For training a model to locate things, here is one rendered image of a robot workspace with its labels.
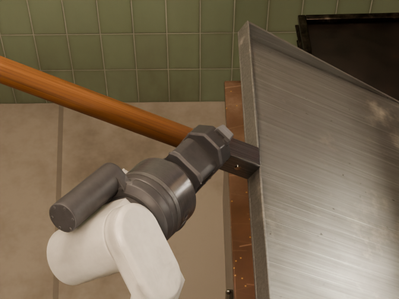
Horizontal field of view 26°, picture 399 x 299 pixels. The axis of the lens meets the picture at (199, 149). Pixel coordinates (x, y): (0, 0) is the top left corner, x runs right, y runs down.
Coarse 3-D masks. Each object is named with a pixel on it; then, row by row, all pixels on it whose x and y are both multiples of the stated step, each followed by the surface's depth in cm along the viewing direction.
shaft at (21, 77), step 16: (0, 64) 98; (16, 64) 99; (0, 80) 99; (16, 80) 99; (32, 80) 99; (48, 80) 100; (64, 80) 102; (48, 96) 101; (64, 96) 101; (80, 96) 102; (96, 96) 103; (80, 112) 103; (96, 112) 103; (112, 112) 103; (128, 112) 104; (144, 112) 106; (128, 128) 105; (144, 128) 105; (160, 128) 106; (176, 128) 107; (192, 128) 109; (176, 144) 108
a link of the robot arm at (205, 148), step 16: (208, 128) 103; (192, 144) 102; (208, 144) 102; (224, 144) 103; (144, 160) 100; (160, 160) 99; (176, 160) 100; (192, 160) 101; (208, 160) 102; (224, 160) 103; (160, 176) 96; (176, 176) 98; (192, 176) 100; (208, 176) 104; (176, 192) 96; (192, 192) 99; (176, 208) 96; (192, 208) 99
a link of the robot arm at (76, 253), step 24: (120, 168) 95; (72, 192) 90; (96, 192) 91; (120, 192) 95; (144, 192) 94; (72, 216) 88; (96, 216) 91; (168, 216) 95; (72, 240) 91; (96, 240) 88; (72, 264) 91; (96, 264) 90
